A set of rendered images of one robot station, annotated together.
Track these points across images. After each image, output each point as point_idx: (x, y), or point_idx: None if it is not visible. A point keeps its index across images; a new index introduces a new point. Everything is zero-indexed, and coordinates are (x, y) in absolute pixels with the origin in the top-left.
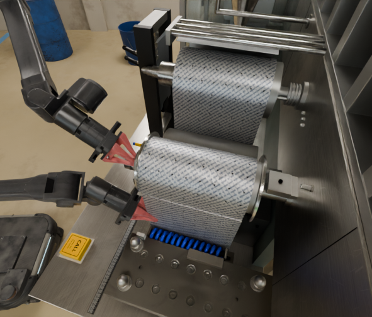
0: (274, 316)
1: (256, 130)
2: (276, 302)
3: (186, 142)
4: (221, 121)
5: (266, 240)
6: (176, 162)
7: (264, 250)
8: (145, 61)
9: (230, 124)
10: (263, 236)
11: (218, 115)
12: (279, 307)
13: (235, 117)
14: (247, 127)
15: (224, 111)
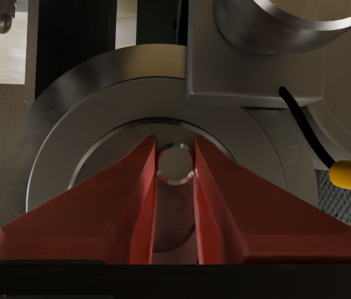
0: (10, 99)
1: (320, 185)
2: (25, 107)
3: (323, 168)
4: None
5: (149, 31)
6: None
7: (136, 15)
8: None
9: None
10: (171, 4)
11: None
12: (18, 123)
13: (345, 222)
14: (329, 192)
15: None
